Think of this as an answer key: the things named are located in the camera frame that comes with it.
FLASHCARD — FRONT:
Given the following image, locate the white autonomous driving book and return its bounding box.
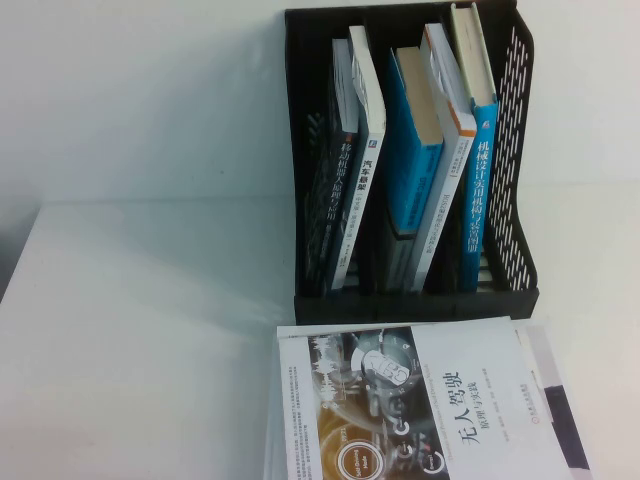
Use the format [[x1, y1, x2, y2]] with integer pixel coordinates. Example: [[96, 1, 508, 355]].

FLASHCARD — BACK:
[[276, 315, 576, 480]]

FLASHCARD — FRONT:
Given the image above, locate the dark-spine mobile robot book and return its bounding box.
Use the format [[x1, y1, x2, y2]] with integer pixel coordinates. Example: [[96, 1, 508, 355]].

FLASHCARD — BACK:
[[303, 37, 360, 294]]

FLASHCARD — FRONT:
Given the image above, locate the white-spine car suspension book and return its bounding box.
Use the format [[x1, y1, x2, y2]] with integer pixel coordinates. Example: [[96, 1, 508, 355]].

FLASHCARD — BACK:
[[329, 24, 388, 292]]

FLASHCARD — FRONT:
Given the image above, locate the black mesh book stand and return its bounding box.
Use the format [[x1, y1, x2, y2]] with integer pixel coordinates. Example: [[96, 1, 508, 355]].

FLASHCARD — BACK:
[[283, 0, 541, 325]]

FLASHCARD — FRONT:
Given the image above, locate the dark grey book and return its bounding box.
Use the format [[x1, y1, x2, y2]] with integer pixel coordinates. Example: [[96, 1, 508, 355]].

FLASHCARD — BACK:
[[383, 229, 416, 294]]

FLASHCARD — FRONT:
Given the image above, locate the blue book with tan pages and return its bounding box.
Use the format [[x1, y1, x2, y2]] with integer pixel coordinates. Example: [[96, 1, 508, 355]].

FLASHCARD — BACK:
[[384, 45, 446, 239]]

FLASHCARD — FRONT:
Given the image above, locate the white book with orange stripe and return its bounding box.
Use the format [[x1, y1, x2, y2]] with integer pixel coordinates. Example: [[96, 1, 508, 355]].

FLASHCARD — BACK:
[[412, 22, 479, 292]]

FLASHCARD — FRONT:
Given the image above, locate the blue mechanical design book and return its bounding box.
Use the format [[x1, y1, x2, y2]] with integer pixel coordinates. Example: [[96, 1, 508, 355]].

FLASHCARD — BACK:
[[449, 2, 501, 294]]

